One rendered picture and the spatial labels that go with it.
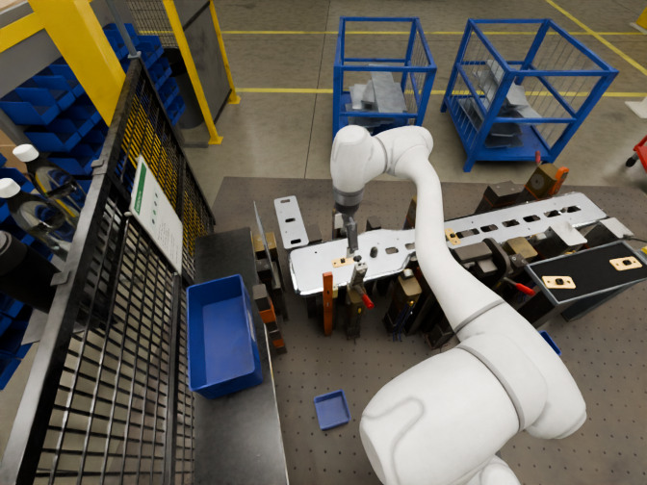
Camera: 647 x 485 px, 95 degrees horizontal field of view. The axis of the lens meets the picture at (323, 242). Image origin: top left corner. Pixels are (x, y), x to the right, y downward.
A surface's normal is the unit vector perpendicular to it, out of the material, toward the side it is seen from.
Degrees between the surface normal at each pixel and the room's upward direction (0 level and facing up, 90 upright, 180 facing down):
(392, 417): 31
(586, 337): 0
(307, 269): 0
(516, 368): 7
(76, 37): 90
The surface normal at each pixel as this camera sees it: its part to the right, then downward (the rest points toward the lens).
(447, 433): 0.01, -0.40
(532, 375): 0.16, -0.54
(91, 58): 0.25, 0.76
